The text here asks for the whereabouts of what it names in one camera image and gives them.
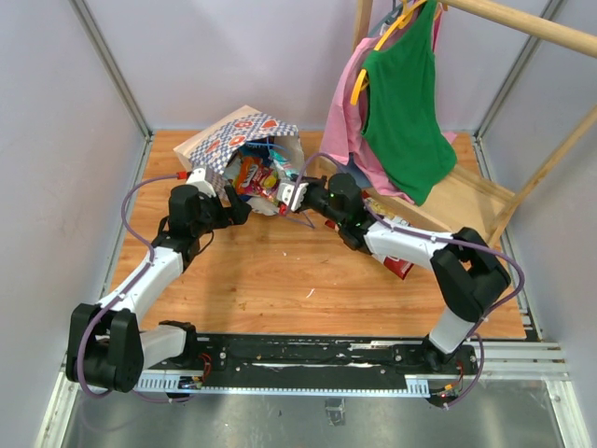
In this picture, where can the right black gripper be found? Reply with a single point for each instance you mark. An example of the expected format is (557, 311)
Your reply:
(312, 185)

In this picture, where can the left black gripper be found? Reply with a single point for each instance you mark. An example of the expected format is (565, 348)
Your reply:
(238, 210)

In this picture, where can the blue checkered paper bag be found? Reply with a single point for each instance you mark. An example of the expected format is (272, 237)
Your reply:
(246, 132)

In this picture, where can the pink shirt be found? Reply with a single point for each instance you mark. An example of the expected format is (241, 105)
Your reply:
(343, 137)

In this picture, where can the red chips bag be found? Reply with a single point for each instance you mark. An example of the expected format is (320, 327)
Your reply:
(398, 266)

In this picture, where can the green tank top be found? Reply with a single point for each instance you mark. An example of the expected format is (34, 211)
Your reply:
(401, 126)

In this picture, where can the yellow hanger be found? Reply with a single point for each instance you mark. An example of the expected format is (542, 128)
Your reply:
(400, 23)

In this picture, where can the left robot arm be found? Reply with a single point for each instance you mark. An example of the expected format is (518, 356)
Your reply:
(106, 350)

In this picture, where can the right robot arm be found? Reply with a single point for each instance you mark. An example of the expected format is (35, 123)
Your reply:
(468, 273)

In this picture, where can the orange snack packet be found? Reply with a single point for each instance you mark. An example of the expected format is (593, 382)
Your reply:
(249, 167)

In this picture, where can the blue crumpled cloth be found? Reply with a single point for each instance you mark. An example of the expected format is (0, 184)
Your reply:
(359, 176)

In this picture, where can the teal snack packet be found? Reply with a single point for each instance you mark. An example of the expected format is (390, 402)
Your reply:
(283, 166)

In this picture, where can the wooden clothes rack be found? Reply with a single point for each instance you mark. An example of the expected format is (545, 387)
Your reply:
(464, 198)

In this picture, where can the grey hanger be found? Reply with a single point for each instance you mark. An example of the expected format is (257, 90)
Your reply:
(379, 28)

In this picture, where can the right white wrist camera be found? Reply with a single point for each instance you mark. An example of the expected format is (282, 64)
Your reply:
(290, 196)

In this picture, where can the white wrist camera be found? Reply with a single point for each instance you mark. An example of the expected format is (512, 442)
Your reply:
(290, 196)
(203, 179)

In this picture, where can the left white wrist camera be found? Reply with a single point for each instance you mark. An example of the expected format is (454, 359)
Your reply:
(203, 179)

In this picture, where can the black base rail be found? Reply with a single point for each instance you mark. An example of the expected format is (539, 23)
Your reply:
(315, 366)

